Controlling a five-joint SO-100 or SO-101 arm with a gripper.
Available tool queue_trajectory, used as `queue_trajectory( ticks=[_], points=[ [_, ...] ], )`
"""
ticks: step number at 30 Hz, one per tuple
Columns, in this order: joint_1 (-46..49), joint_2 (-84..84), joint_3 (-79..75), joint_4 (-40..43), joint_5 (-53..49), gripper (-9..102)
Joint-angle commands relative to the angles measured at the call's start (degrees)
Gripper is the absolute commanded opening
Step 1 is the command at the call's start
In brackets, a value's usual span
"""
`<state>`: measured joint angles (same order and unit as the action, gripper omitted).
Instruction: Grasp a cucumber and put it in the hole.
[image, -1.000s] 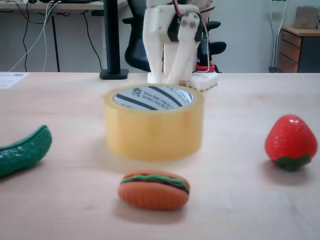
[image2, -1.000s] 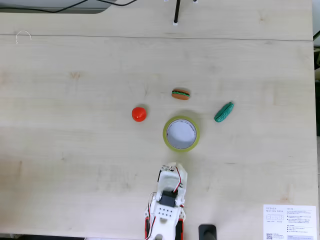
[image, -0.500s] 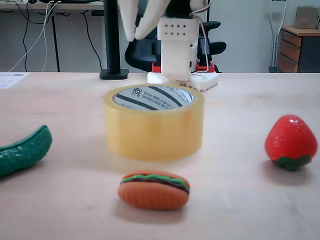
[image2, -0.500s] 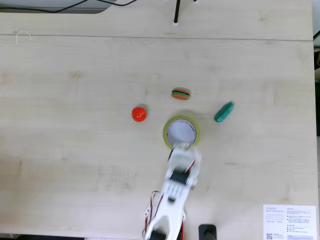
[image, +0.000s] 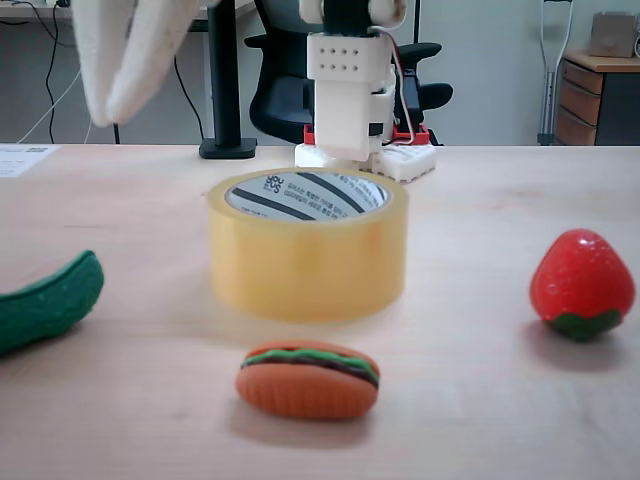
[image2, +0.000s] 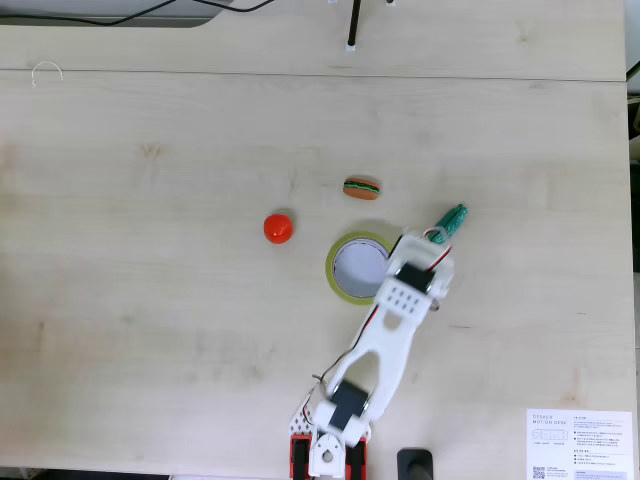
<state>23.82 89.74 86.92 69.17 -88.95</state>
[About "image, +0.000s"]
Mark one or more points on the red table clamp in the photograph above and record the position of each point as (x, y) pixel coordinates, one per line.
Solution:
(420, 136)
(309, 136)

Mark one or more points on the clear packing tape roll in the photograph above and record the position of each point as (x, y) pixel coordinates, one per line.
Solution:
(300, 270)

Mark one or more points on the white background desk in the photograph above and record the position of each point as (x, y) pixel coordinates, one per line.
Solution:
(30, 12)

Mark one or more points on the grey metal crutch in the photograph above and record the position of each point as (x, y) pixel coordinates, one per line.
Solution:
(550, 90)

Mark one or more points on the black office chair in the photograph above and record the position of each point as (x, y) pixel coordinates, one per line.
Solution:
(270, 115)

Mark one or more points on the wooden drawer cabinet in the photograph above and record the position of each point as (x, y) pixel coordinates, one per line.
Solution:
(575, 100)

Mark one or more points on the white printed paper sheet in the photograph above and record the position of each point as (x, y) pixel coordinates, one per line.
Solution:
(20, 160)

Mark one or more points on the toy hamburger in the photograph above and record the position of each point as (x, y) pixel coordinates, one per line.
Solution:
(305, 390)

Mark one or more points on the green toy cucumber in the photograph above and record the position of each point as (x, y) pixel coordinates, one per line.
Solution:
(50, 305)

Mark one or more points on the cardboard box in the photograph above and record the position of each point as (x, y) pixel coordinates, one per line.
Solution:
(610, 35)

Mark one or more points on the red toy strawberry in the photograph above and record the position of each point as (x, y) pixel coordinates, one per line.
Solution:
(580, 275)

